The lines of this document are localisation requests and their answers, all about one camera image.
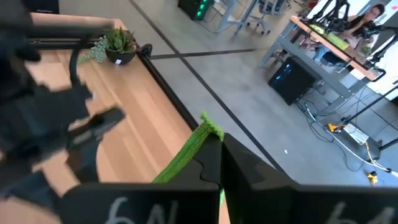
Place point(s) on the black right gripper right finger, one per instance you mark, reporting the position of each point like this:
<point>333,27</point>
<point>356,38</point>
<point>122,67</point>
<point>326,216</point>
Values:
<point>267,199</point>

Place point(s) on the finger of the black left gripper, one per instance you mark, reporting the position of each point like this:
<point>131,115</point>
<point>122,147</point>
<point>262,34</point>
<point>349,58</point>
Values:
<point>84,161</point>
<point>99,124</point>

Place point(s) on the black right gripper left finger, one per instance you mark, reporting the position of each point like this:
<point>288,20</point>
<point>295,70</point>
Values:
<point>174,202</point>

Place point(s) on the green microfiber towel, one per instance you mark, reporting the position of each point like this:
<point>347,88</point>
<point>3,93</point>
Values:
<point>186,152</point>

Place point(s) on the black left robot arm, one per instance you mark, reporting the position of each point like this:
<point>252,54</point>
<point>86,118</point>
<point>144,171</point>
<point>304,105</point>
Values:
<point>12,46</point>

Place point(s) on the black background robot arm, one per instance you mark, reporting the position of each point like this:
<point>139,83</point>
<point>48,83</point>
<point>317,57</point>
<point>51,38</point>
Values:
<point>334,21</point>
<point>382,46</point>

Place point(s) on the potted succulent in black pot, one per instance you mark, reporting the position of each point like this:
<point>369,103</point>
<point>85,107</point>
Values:
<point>119,57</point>

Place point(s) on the small yellow tool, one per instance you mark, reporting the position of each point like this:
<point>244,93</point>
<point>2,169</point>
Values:
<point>372,178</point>
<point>332,127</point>

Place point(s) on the white power strip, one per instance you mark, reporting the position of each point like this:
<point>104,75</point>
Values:
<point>354,133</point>

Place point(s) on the large black computer tower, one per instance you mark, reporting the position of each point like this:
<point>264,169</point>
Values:
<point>292,82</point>

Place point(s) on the black stand leg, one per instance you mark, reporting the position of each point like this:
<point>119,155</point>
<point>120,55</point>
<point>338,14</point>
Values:
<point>370,104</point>

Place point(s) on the background wooden-top table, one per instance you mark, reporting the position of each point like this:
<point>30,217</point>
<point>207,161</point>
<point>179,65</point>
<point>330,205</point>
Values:
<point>311,62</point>

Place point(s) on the computer tower with green lights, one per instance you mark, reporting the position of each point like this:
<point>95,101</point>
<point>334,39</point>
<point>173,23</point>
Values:
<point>192,7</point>

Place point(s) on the grey office chair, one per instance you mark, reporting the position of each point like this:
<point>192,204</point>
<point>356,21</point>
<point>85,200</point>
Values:
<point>264,23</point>

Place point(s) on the person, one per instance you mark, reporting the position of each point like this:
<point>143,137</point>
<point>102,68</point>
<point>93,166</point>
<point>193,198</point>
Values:
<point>370,15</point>

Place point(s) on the black table edge rail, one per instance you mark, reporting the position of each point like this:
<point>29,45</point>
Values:
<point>168,90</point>

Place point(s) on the black rounded corner bracket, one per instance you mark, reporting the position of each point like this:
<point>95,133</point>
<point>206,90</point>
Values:
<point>146,49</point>

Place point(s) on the grey metal desk frame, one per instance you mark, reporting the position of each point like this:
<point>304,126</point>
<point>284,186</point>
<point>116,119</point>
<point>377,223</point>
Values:
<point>230,15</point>

